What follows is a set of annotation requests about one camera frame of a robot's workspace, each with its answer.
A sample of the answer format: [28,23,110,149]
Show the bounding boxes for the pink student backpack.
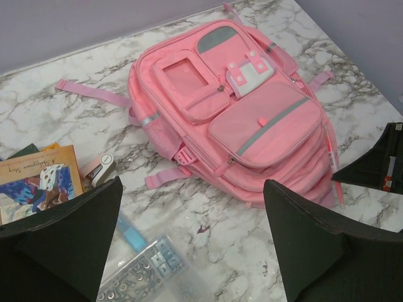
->
[57,19,337,207]

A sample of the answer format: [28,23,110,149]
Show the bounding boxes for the orange paperback book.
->
[1,145,83,213]

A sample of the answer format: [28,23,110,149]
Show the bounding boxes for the light blue eraser stick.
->
[116,212,147,254]

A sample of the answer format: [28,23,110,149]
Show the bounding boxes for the pink white mini stapler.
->
[81,153,116,187]

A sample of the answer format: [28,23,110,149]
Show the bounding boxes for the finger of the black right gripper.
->
[332,123,402,191]

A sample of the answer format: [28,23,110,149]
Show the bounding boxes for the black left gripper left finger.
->
[1,177,123,301]

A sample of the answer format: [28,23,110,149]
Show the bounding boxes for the clear plastic screw organizer box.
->
[96,235,203,301]

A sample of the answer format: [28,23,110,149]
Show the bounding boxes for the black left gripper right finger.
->
[264,179,402,301]

